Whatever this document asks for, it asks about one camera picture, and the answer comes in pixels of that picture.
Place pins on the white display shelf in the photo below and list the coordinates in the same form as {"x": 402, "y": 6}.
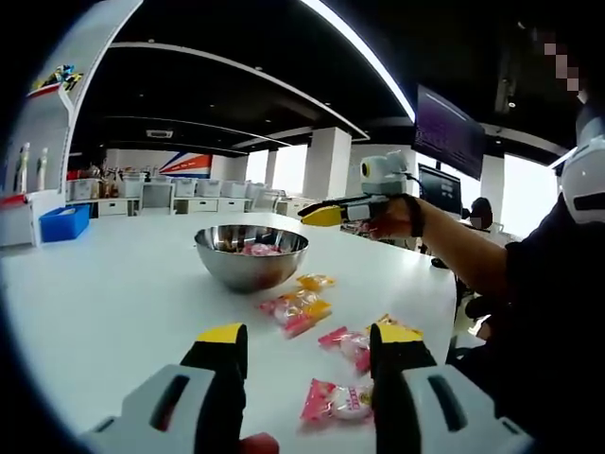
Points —
{"x": 42, "y": 123}

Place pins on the white table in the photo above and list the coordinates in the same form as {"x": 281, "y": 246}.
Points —
{"x": 118, "y": 307}

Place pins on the large dark wall screen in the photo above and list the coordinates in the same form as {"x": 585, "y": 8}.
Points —
{"x": 449, "y": 132}

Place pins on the row of snack bags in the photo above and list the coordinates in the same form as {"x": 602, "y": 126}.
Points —
{"x": 59, "y": 78}

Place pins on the person in black shirt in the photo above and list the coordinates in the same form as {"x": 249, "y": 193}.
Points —
{"x": 543, "y": 331}

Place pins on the row of white low cabinets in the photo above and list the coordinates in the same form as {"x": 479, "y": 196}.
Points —
{"x": 203, "y": 205}

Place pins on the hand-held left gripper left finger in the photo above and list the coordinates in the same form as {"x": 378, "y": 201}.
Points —
{"x": 222, "y": 388}

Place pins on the row of white storage bins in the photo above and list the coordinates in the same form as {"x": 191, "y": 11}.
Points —
{"x": 208, "y": 186}

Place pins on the ceiling light strip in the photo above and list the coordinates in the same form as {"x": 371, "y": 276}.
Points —
{"x": 364, "y": 53}

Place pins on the person's right hand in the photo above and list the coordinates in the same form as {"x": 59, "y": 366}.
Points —
{"x": 397, "y": 220}

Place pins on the blue plastic tray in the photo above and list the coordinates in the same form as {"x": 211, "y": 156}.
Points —
{"x": 63, "y": 227}

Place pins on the ceiling air conditioner vent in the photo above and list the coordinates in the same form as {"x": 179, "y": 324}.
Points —
{"x": 160, "y": 133}

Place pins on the small black device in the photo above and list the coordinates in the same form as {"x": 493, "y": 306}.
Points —
{"x": 439, "y": 263}

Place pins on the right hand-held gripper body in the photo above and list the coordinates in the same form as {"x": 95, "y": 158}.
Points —
{"x": 387, "y": 175}

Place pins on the cream drink bottle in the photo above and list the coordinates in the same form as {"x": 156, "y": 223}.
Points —
{"x": 42, "y": 169}
{"x": 23, "y": 168}

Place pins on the dark desk monitor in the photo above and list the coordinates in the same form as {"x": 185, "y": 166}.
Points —
{"x": 439, "y": 189}

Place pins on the white chest-worn device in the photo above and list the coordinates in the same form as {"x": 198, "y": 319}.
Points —
{"x": 588, "y": 179}

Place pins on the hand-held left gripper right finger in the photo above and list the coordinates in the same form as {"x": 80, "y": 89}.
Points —
{"x": 387, "y": 402}

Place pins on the silver metal bowl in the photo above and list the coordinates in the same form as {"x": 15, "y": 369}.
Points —
{"x": 246, "y": 274}

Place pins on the blue orange wall banner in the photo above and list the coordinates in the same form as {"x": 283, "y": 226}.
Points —
{"x": 186, "y": 164}

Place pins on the person's left hand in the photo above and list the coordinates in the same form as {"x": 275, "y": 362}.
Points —
{"x": 259, "y": 444}

